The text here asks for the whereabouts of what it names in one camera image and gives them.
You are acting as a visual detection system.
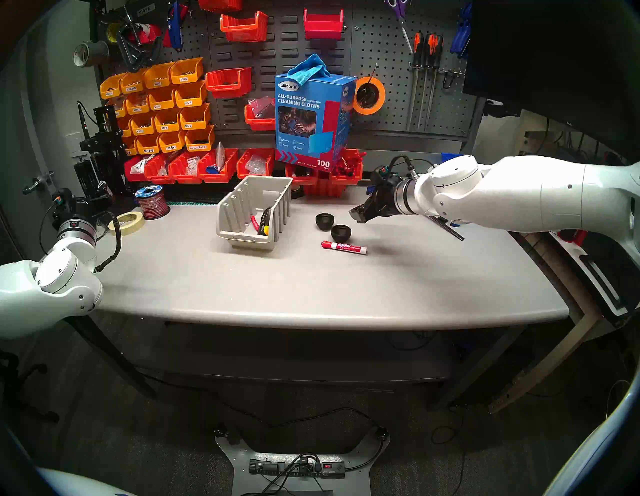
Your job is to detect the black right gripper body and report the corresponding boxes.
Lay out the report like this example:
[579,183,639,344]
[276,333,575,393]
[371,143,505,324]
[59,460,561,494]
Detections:
[366,169,404,218]

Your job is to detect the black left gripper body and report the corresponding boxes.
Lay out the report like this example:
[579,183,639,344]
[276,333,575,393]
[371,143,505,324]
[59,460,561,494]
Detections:
[52,188,101,224]

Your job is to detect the red Expo marker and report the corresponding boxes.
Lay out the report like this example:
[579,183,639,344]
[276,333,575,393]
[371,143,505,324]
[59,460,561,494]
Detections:
[321,241,368,256]

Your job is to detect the blue cleaning cloths box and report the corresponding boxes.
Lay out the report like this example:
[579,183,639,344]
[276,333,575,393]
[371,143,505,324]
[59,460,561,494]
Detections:
[274,70,358,168]

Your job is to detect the beige plastic storage bin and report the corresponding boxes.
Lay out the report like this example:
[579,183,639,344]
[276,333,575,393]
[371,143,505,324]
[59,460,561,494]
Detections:
[216,175,294,252]

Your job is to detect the black tool rack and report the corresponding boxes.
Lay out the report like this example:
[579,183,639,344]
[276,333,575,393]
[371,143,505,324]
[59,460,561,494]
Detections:
[74,152,118,198]

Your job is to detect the dark red shelf bin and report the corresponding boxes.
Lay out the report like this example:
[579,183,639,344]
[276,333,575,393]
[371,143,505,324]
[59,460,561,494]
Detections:
[123,156,150,183]

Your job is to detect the beige masking tape roll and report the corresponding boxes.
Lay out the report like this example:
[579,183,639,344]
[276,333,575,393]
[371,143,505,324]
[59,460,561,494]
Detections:
[109,211,146,237]

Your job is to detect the stack of red bins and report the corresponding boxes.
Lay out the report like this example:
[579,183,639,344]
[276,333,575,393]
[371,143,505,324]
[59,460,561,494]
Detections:
[302,181,361,197]

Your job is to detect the black press stand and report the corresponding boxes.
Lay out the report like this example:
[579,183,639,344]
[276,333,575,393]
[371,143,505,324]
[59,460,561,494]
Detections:
[79,102,126,198]

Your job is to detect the orange bin labelled M3-12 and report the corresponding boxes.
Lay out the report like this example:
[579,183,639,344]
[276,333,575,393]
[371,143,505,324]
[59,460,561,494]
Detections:
[130,113,157,137]

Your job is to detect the black soldering pen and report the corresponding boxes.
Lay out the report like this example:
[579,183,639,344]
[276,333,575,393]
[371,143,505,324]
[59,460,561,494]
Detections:
[76,100,93,141]

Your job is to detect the orange bin labelled M2.5-5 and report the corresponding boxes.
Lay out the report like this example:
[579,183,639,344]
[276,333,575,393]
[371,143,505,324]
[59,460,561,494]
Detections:
[158,131,188,155]

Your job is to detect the green cutting mat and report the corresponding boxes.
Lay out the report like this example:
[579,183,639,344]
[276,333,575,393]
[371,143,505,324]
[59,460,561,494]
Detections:
[167,182,241,207]

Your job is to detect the orange bin labelled M4X4X6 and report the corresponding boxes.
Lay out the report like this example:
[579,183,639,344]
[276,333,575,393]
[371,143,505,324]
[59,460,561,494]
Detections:
[125,92,152,116]

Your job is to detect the orange bin labelled M3-8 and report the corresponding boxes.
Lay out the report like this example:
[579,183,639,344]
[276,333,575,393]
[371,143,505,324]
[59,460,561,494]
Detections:
[154,108,183,135]

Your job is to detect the orange tape roll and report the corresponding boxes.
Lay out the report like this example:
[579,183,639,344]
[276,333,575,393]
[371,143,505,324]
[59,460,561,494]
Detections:
[354,75,387,116]

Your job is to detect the orange bin labelled M3X5X4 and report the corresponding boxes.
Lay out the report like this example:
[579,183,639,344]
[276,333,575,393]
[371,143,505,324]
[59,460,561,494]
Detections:
[99,73,127,100]

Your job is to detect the orange bin labelled M4-6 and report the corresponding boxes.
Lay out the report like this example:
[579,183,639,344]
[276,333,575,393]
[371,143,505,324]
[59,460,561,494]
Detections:
[148,86,179,112]

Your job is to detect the orange bin labelled HEX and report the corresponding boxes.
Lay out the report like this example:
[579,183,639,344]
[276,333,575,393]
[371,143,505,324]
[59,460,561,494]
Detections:
[185,126,216,153]

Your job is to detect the orange bin labelled M3X8 BAD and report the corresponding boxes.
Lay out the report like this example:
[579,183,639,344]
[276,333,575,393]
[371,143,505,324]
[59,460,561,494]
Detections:
[120,68,149,95]

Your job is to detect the orange bin labelled M3-6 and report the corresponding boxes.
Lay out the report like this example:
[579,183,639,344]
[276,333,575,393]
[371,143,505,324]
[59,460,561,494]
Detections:
[179,104,211,132]

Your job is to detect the orange bin labelled M3-4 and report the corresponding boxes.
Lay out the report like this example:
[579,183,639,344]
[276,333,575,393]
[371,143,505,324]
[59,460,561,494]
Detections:
[175,81,208,109]

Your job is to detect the dark grey C-clamp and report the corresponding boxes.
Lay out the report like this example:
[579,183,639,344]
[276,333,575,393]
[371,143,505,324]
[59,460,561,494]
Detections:
[141,34,165,68]
[116,0,151,73]

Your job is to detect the orange bin labelled M3X6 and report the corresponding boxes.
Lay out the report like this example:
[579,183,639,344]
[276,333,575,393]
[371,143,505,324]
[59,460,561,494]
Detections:
[170,57,205,85]

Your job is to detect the blue microfibre cloth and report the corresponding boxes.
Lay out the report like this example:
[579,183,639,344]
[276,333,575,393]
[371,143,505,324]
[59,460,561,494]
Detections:
[287,54,331,86]

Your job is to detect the black table leg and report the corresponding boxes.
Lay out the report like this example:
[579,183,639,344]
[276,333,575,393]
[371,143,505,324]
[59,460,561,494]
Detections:
[70,315,158,400]

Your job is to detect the orange black screwdriver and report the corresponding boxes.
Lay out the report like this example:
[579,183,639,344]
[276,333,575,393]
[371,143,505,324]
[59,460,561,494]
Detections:
[419,34,437,131]
[427,35,445,119]
[405,32,425,132]

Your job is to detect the red tape roll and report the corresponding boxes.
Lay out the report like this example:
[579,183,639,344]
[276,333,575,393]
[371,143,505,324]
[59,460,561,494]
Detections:
[132,22,163,45]

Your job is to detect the blue spring clamp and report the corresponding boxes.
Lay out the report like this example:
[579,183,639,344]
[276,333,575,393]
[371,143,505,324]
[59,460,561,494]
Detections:
[449,2,474,61]

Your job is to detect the dark grey pegboard panel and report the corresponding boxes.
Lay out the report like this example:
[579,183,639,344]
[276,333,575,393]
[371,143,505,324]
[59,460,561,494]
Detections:
[90,0,483,146]

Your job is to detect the black monitor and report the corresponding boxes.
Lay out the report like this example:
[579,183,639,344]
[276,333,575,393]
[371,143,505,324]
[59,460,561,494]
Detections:
[462,0,640,161]

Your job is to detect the black power strip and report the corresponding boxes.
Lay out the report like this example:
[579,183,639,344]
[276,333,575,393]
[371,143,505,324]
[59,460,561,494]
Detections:
[249,459,347,479]

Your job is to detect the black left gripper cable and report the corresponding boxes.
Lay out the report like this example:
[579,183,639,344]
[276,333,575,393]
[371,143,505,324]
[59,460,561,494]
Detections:
[94,212,123,273]

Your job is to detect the red wire spool blue label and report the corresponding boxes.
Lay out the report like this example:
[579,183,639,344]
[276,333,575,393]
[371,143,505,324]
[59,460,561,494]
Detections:
[134,184,171,221]

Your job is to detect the silver door lever handle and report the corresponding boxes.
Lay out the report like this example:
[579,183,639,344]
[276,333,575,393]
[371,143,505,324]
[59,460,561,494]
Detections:
[22,171,56,196]

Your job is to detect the glass door grey frame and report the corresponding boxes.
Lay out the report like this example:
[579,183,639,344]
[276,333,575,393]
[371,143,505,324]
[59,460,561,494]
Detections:
[0,30,58,271]

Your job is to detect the grey duct tape roll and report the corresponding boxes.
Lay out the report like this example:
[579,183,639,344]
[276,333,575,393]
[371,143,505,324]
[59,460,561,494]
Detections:
[73,41,110,68]

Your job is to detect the black monitor mount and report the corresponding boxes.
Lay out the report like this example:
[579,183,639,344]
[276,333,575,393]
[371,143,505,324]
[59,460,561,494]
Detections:
[482,98,523,120]

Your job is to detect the crimson wall bin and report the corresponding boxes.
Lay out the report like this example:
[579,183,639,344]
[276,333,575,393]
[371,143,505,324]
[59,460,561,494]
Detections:
[303,7,345,41]

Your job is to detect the purple handled scissors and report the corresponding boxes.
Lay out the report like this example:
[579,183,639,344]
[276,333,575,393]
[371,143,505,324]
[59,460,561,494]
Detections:
[384,0,415,55]

